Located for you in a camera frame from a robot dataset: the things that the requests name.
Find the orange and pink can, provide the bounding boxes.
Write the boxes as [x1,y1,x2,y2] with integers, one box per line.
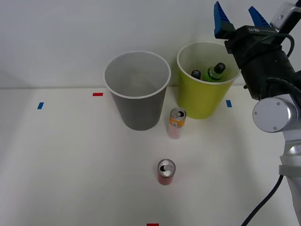
[167,107,187,139]

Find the green bottle with black cap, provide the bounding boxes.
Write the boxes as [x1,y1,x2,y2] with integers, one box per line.
[202,62,227,82]

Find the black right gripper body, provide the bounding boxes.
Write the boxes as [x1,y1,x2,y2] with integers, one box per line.
[224,24,286,69]

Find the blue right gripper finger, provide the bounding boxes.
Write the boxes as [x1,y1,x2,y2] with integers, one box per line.
[213,1,237,40]
[248,6,270,28]

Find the grey plastic waste bin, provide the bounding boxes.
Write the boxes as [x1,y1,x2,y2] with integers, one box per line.
[103,50,172,131]

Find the yellow-green plastic waste bin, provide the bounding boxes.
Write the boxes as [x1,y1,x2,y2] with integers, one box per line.
[176,41,242,120]

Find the black-capped bottle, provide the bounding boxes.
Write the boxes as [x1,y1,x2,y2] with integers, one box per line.
[190,69,202,81]

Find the black cable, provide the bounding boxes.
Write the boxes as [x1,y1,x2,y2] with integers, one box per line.
[241,173,284,226]

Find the red can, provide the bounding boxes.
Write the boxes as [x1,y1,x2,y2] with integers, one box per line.
[157,158,176,186]

